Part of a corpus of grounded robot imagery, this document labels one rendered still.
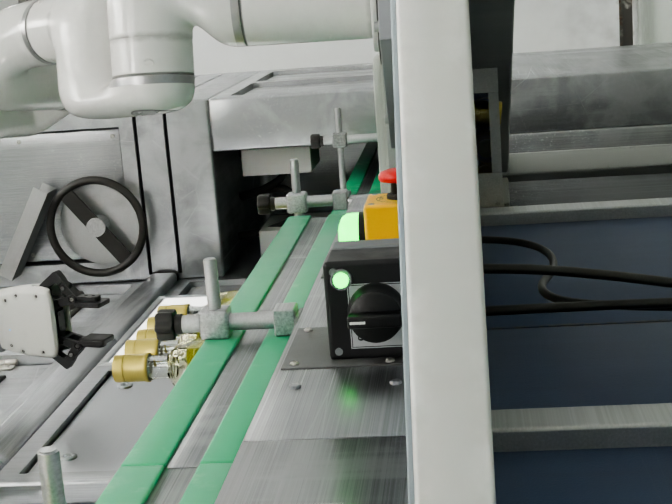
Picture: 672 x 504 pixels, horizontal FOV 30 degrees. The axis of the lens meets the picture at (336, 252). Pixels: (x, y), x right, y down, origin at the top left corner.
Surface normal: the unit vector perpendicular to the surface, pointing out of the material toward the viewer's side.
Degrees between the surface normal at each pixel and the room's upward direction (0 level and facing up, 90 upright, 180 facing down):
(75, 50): 77
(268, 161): 90
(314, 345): 90
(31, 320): 73
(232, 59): 90
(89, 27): 101
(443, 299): 90
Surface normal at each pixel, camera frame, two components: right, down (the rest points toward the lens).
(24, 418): -0.07, -0.97
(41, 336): -0.36, 0.25
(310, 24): -0.01, 0.71
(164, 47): 0.40, 0.04
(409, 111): -0.12, -0.27
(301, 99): -0.10, 0.22
